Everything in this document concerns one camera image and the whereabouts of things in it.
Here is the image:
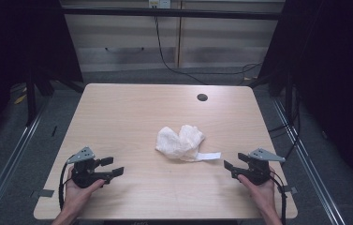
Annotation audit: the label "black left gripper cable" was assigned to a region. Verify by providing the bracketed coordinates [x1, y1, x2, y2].
[58, 154, 76, 211]

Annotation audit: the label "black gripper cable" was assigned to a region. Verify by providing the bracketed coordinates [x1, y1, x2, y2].
[58, 154, 76, 211]
[269, 170, 288, 225]

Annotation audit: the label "black hanging wall cable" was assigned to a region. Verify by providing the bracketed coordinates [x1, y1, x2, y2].
[154, 15, 263, 86]

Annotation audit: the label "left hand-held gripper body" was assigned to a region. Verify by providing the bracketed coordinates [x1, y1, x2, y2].
[66, 146, 107, 189]

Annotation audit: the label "white wall socket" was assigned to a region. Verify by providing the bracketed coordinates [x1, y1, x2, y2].
[148, 0, 172, 9]

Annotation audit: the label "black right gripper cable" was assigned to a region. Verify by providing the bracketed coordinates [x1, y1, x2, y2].
[269, 170, 288, 225]

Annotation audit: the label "grey tape strip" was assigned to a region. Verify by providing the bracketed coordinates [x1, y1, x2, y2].
[277, 185, 299, 195]
[31, 188, 55, 199]

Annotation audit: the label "black curtain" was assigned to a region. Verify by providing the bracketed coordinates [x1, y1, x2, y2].
[0, 0, 84, 95]
[257, 0, 353, 188]

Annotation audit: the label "metal floor rail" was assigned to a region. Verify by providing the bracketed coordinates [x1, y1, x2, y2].
[272, 97, 353, 225]
[0, 93, 51, 225]

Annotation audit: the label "white cloth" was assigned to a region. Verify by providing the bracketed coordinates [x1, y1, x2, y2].
[154, 125, 222, 163]

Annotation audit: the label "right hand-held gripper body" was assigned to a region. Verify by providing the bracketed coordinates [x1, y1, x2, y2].
[238, 147, 286, 186]

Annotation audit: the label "black floor cables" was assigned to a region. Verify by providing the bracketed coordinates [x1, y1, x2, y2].
[267, 85, 302, 161]

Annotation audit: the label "yellow floor object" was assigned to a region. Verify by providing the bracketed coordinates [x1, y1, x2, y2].
[13, 93, 28, 105]

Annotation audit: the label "person's right hand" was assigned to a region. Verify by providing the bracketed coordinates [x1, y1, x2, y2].
[238, 167, 278, 217]

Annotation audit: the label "person's left hand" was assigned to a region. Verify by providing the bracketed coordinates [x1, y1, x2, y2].
[63, 167, 107, 214]

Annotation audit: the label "black horizontal bar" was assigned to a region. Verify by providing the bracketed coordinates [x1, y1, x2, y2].
[61, 7, 286, 22]

